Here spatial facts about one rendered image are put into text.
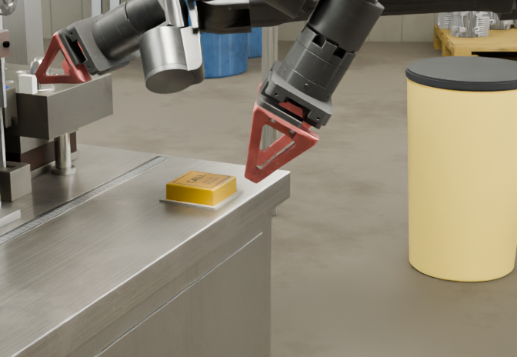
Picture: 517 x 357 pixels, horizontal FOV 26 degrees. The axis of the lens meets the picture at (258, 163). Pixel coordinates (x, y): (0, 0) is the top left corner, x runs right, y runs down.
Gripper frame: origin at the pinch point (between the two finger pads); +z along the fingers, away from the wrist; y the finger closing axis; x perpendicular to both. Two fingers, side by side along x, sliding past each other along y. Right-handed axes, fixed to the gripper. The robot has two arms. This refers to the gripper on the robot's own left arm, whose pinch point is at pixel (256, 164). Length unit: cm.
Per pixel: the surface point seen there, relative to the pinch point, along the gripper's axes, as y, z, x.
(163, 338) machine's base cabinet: -17.6, 29.8, 2.8
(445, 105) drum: -226, 19, 62
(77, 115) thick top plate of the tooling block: -42, 18, -21
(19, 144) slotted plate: -39, 25, -25
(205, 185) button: -31.5, 14.8, -1.2
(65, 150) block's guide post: -44, 24, -20
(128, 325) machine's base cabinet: -10.7, 27.2, -2.1
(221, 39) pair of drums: -532, 96, -3
